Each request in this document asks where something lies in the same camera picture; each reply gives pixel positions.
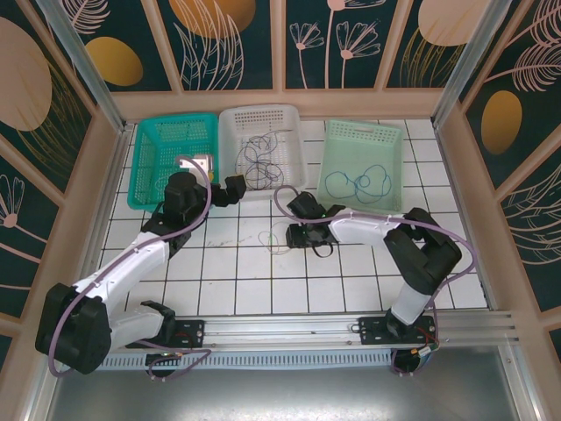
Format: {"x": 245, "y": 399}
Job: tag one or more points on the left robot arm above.
{"x": 131, "y": 263}

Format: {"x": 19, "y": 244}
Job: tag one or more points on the pale green plastic basket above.
{"x": 364, "y": 144}

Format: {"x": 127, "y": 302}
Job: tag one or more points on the white plastic basket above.
{"x": 228, "y": 131}

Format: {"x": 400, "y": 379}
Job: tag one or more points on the aluminium side rail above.
{"x": 105, "y": 215}

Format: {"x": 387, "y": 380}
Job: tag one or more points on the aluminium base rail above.
{"x": 280, "y": 333}

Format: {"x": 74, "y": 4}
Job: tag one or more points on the aluminium frame post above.
{"x": 87, "y": 70}
{"x": 464, "y": 61}

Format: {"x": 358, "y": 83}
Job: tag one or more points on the teal plastic basket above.
{"x": 142, "y": 144}

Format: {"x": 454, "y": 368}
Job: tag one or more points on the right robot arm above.
{"x": 364, "y": 230}

